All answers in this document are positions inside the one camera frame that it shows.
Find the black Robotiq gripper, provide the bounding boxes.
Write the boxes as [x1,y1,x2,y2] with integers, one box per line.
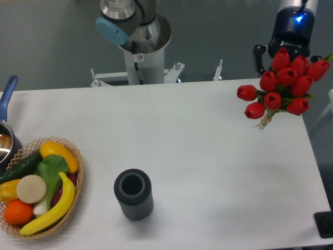
[254,7,322,75]

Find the red tulip bouquet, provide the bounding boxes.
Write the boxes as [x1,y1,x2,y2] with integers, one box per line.
[237,47,332,130]

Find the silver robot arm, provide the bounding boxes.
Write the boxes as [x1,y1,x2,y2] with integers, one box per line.
[95,1,318,74]

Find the black device at edge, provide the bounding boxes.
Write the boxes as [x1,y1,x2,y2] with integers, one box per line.
[314,211,333,239]

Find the dark grey ribbed vase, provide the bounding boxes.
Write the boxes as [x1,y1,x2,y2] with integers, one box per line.
[113,169,154,221]

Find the purple red vegetable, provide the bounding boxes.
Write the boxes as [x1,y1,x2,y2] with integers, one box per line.
[52,173,78,207]

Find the green bok choy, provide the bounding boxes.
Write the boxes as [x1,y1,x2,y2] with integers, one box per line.
[33,154,69,217]

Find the yellow banana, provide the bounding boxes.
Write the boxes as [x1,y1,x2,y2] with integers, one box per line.
[19,172,75,236]

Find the green cucumber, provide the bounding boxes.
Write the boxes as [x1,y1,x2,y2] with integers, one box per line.
[1,151,43,184]

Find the beige round disc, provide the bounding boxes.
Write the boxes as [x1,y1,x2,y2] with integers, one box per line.
[16,174,47,204]

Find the small yellow gourd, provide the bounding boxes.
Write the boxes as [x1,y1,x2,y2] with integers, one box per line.
[1,179,20,204]

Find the orange fruit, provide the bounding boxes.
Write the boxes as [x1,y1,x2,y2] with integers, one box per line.
[4,199,33,225]

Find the woven wicker basket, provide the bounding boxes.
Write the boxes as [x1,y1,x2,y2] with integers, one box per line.
[1,136,84,240]

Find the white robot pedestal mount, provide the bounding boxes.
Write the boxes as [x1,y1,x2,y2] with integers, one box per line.
[89,44,224,88]

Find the blue handled saucepan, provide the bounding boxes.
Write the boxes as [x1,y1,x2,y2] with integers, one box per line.
[1,75,22,176]

